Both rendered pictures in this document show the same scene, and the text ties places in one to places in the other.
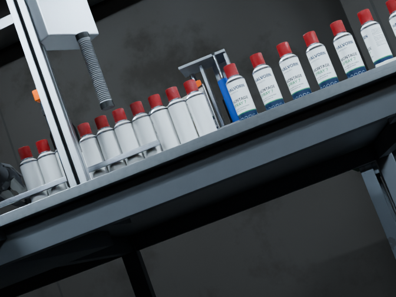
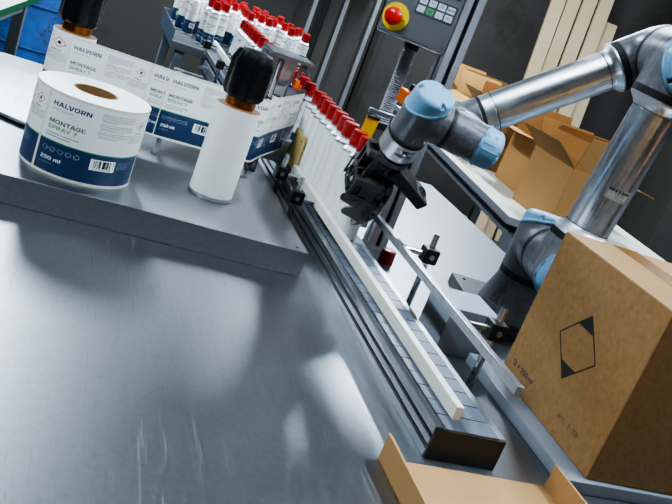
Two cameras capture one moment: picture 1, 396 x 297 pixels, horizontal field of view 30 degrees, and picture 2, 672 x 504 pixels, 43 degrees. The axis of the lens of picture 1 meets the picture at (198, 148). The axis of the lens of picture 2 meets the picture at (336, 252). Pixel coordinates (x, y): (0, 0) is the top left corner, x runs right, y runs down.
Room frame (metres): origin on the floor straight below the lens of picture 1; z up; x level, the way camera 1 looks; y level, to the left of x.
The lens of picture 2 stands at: (2.76, 1.94, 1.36)
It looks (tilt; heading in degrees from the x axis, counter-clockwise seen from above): 17 degrees down; 242
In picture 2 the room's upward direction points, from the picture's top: 21 degrees clockwise
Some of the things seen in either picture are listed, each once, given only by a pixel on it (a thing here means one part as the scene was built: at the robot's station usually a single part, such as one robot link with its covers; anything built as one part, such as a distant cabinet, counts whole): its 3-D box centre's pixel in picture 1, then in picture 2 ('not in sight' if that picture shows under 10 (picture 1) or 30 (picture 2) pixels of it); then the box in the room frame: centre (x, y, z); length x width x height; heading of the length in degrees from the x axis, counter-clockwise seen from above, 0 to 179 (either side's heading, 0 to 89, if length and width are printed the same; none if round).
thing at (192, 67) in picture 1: (204, 63); (289, 54); (2.02, -0.10, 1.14); 0.14 x 0.11 x 0.01; 84
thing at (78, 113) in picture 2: not in sight; (85, 129); (2.52, 0.40, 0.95); 0.20 x 0.20 x 0.14
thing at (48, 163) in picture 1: (53, 175); (351, 183); (1.98, 0.40, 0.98); 0.05 x 0.05 x 0.20
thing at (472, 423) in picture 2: not in sight; (324, 225); (1.97, 0.33, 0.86); 1.65 x 0.08 x 0.04; 84
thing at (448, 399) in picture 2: not in sight; (350, 253); (2.04, 0.61, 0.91); 1.07 x 0.01 x 0.02; 84
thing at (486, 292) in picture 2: not in sight; (518, 292); (1.63, 0.61, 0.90); 0.15 x 0.15 x 0.10
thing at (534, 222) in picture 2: not in sight; (543, 244); (1.63, 0.62, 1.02); 0.13 x 0.12 x 0.14; 73
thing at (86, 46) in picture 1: (95, 71); (395, 86); (1.85, 0.18, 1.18); 0.04 x 0.04 x 0.21
